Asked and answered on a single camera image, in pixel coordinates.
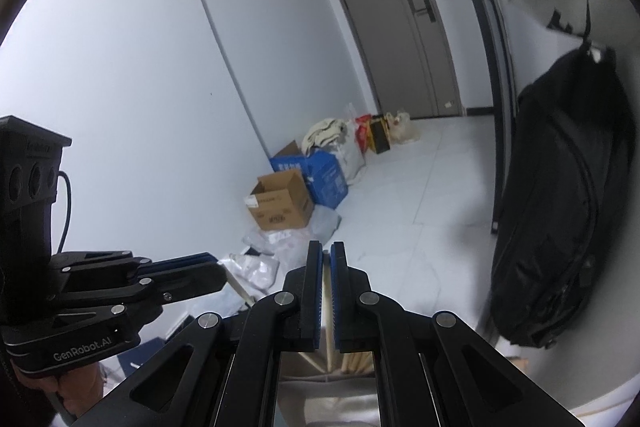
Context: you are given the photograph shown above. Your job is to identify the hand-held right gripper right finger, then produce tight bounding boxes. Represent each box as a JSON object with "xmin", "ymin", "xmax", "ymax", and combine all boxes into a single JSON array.
[{"xmin": 329, "ymin": 241, "xmax": 586, "ymax": 427}]

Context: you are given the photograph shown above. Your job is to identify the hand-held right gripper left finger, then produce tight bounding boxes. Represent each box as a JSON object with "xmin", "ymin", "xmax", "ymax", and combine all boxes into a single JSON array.
[{"xmin": 67, "ymin": 241, "xmax": 323, "ymax": 427}]

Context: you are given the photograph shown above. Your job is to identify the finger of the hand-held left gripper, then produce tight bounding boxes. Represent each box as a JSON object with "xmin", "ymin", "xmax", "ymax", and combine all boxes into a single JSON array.
[
  {"xmin": 59, "ymin": 263, "xmax": 229, "ymax": 317},
  {"xmin": 52, "ymin": 251, "xmax": 221, "ymax": 290}
]

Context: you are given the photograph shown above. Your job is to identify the grey metal utensil holder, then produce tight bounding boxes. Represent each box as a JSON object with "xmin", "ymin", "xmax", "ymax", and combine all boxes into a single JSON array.
[{"xmin": 272, "ymin": 349, "xmax": 386, "ymax": 427}]

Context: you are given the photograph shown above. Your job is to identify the person's left forearm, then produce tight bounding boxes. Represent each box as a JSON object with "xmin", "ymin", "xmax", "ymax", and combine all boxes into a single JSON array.
[{"xmin": 0, "ymin": 357, "xmax": 56, "ymax": 427}]

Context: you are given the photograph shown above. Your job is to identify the person's left hand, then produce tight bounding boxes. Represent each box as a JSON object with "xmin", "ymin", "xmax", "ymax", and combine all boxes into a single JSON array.
[{"xmin": 47, "ymin": 354, "xmax": 133, "ymax": 425}]

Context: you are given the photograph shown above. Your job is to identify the clear plastic bags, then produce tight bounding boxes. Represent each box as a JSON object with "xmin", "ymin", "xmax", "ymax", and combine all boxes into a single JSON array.
[{"xmin": 217, "ymin": 212, "xmax": 343, "ymax": 303}]

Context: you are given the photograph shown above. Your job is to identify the brown cardboard box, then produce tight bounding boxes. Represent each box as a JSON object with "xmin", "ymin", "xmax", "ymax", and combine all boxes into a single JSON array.
[{"xmin": 245, "ymin": 169, "xmax": 316, "ymax": 232}]

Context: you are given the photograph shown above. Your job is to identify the blue cardboard box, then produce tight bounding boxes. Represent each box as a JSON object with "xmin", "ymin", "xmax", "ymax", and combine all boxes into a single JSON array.
[{"xmin": 270, "ymin": 139, "xmax": 349, "ymax": 208}]

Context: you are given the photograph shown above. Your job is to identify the yellow and black box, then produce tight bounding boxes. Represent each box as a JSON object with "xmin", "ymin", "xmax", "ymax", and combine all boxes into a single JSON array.
[{"xmin": 367, "ymin": 118, "xmax": 392, "ymax": 155}]

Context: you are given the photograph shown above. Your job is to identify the beige cloth pile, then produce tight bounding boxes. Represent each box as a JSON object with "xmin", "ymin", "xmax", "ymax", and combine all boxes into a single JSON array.
[{"xmin": 301, "ymin": 118, "xmax": 358, "ymax": 154}]

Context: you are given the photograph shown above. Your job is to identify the red plastic bag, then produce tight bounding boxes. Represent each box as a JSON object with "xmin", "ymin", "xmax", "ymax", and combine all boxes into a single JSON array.
[{"xmin": 355, "ymin": 113, "xmax": 373, "ymax": 152}]

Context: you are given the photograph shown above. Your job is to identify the beige plastic bag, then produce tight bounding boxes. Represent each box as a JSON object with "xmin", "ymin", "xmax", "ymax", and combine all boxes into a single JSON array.
[{"xmin": 384, "ymin": 109, "xmax": 422, "ymax": 144}]

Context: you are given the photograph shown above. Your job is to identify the black backpack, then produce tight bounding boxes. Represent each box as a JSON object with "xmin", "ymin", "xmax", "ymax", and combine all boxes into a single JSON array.
[{"xmin": 487, "ymin": 0, "xmax": 632, "ymax": 350}]

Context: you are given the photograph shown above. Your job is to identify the black metal coat rack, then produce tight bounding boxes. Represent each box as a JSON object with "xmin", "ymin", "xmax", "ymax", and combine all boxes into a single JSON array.
[{"xmin": 457, "ymin": 0, "xmax": 518, "ymax": 235}]

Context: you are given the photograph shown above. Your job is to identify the grey door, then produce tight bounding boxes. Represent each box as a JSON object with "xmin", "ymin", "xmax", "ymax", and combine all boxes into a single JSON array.
[{"xmin": 316, "ymin": 0, "xmax": 466, "ymax": 120}]

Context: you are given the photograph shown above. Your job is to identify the black cable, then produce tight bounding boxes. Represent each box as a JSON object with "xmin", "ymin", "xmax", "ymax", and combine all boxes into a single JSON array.
[{"xmin": 56, "ymin": 169, "xmax": 74, "ymax": 253}]

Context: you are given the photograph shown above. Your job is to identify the black door handle lock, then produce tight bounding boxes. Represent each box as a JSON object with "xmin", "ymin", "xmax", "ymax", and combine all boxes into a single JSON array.
[{"xmin": 412, "ymin": 0, "xmax": 437, "ymax": 24}]

